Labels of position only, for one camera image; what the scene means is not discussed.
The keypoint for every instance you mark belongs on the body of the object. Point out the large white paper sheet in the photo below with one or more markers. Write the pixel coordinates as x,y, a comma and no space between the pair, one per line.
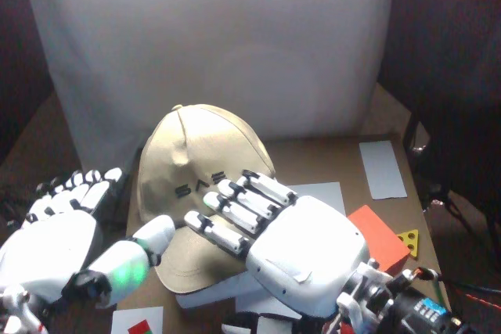
317,195

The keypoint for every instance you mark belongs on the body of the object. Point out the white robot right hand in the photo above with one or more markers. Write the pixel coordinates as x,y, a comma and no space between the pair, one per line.
309,248

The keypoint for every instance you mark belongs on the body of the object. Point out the yellow triangle with holes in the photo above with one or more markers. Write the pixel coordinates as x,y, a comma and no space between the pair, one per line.
410,242

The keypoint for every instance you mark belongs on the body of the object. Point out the beige baseball cap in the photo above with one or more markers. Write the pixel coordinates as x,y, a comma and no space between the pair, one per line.
184,154

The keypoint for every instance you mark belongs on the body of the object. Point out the white backdrop board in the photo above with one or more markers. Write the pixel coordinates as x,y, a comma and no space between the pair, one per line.
215,44

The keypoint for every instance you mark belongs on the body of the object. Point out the red and green card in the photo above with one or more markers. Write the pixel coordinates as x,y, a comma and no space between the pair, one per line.
140,328

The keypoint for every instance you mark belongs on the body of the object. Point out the orange card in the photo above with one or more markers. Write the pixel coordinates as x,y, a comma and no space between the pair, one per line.
379,236

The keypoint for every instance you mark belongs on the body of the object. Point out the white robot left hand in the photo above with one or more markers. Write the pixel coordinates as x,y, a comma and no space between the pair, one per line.
51,248

